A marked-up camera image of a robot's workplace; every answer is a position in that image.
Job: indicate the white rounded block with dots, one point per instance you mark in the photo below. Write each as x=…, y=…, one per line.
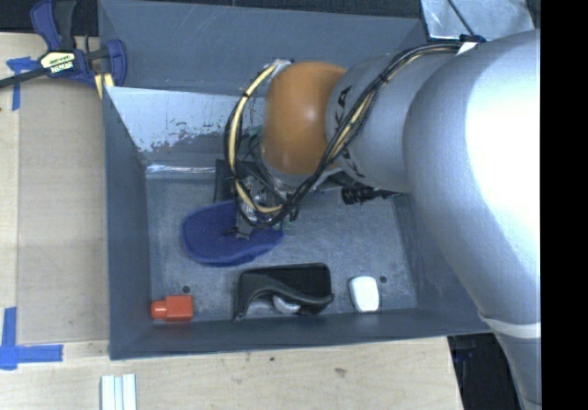
x=364, y=294

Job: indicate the black cylinder on white bracket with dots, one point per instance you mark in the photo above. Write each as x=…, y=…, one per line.
x=356, y=194

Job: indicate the grey metal bin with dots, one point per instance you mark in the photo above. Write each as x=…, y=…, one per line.
x=321, y=252

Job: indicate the pale wood board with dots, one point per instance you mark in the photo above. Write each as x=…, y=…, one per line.
x=59, y=215

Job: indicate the blue shoe insole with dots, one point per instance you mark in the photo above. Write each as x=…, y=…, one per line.
x=211, y=238

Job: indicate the red-orange capped block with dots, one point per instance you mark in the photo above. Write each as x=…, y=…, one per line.
x=177, y=308

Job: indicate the black curved plastic case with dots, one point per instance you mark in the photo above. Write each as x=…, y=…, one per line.
x=294, y=279

